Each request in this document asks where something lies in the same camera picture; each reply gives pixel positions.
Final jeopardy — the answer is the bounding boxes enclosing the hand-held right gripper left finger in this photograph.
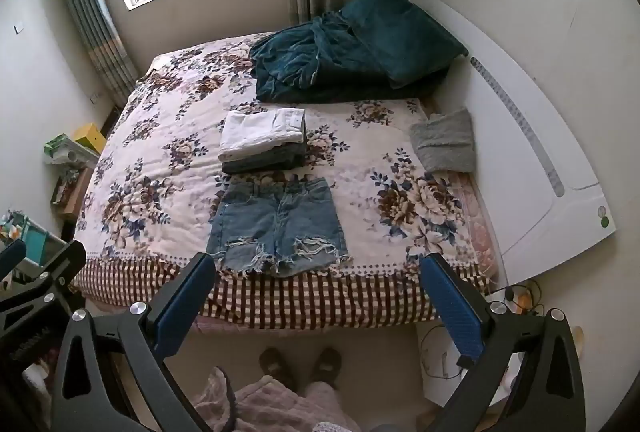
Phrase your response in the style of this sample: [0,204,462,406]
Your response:
[49,252,217,432]

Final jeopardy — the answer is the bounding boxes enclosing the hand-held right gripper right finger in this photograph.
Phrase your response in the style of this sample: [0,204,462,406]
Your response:
[419,253,587,432]

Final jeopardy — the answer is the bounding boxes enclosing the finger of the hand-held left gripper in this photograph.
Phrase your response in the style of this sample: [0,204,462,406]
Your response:
[0,239,27,284]
[0,239,87,328]

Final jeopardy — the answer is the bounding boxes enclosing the blue denim shorts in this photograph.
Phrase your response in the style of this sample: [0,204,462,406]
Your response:
[206,177,350,277]

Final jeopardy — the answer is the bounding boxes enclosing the grey folded pants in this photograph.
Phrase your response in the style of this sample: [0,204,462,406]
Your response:
[221,139,306,174]

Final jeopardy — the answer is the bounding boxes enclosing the white folded pants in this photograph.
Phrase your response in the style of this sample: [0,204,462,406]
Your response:
[217,108,306,163]

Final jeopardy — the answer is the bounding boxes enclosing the teal storage rack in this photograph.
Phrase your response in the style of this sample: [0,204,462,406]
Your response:
[0,209,67,269]

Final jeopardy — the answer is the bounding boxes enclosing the white bedside table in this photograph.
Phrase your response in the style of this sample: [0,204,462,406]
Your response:
[414,319,532,409]

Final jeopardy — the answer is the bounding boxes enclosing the wooden shelf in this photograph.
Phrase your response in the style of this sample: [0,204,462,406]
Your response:
[50,162,97,219]

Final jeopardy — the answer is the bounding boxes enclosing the person's left dark slipper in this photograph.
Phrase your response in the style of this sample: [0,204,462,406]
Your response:
[258,346,296,389]

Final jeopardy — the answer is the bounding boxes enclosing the person's dark slipper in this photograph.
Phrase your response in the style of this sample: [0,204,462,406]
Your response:
[310,346,344,386]
[258,346,296,389]

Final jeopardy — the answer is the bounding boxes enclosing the green and white packet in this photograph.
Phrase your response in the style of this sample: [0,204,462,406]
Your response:
[43,134,101,169]

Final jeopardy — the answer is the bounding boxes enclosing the floral bedspread bed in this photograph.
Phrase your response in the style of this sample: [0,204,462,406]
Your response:
[75,32,502,308]

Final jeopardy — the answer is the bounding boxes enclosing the yellow box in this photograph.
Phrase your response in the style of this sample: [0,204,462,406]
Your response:
[73,122,108,155]

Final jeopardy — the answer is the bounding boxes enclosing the person's right dark slipper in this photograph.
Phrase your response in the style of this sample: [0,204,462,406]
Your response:
[310,346,344,386]

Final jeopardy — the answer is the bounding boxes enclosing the person's pink robe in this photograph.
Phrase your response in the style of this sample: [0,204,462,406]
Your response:
[192,366,362,432]

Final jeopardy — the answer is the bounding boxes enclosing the grey folded cloth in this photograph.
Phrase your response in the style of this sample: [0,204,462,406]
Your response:
[408,108,475,174]

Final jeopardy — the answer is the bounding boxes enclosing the white headboard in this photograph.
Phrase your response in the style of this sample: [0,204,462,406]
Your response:
[402,0,619,289]

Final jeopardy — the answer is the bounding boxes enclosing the teal plush blanket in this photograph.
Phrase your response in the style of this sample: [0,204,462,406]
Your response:
[249,9,451,103]

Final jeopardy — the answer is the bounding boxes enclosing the teal plush pillow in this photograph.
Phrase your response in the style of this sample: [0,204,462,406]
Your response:
[341,0,470,89]

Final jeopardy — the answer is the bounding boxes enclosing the black cable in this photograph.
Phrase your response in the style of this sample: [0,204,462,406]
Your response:
[504,281,547,319]

